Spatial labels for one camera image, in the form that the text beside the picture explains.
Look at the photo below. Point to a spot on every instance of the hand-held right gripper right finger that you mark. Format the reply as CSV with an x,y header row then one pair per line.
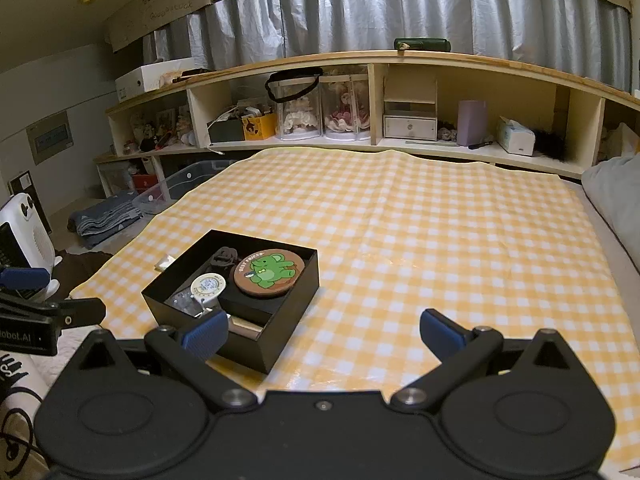
x,y
440,335

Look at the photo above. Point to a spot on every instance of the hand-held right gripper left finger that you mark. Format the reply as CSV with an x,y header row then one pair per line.
x,y
205,335

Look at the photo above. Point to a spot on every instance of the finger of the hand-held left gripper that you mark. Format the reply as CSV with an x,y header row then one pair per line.
x,y
25,277
80,310

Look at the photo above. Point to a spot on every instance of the large black box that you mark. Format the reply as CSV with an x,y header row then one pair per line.
x,y
280,325

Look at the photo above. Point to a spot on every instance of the brown hair claw clip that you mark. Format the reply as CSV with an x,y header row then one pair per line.
x,y
224,256

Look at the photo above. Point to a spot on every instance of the round green figure coaster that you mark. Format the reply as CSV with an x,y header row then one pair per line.
x,y
270,274

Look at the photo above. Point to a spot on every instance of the brown cloth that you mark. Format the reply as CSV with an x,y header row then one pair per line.
x,y
85,270

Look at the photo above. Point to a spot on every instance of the white fan heater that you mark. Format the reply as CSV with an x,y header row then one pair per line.
x,y
25,230

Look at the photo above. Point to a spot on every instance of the white printed cloth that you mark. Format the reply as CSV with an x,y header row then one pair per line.
x,y
20,410

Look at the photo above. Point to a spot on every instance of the black framed board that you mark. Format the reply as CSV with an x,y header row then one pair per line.
x,y
30,195

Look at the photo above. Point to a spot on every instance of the small white packet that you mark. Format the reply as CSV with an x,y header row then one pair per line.
x,y
165,262

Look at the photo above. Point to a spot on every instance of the folded blue blanket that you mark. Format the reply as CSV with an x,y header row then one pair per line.
x,y
105,217

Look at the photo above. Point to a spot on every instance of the yellow checkered blanket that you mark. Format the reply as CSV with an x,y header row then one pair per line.
x,y
425,240

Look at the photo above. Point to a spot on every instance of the red box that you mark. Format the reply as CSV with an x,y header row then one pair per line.
x,y
145,181

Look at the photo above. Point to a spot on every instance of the pile of small toys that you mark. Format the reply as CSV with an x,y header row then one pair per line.
x,y
157,132

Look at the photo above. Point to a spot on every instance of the black pen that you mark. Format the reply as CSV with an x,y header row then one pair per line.
x,y
481,145

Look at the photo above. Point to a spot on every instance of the dark box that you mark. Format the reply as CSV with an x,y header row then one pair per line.
x,y
225,131

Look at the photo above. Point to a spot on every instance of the tissue box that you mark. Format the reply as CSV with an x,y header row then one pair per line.
x,y
515,137

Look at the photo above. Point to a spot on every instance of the yellow box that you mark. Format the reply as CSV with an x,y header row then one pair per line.
x,y
260,127

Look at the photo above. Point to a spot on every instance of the small white drawer box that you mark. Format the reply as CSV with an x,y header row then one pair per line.
x,y
409,120

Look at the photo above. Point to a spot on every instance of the black feather duster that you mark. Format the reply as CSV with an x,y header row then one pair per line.
x,y
550,145

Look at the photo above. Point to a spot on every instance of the grey pillow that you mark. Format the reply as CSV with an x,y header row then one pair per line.
x,y
615,200

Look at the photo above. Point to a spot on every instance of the white cardboard box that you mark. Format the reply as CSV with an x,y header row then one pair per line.
x,y
145,80

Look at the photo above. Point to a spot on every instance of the dark green case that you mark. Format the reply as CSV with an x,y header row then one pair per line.
x,y
422,45

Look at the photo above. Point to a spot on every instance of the wooden shelf unit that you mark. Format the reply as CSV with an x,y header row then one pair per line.
x,y
350,57

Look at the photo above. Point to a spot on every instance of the grey curtain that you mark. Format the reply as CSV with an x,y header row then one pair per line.
x,y
400,10

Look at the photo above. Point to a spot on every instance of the grey wall panel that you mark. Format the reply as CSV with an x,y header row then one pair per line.
x,y
50,137

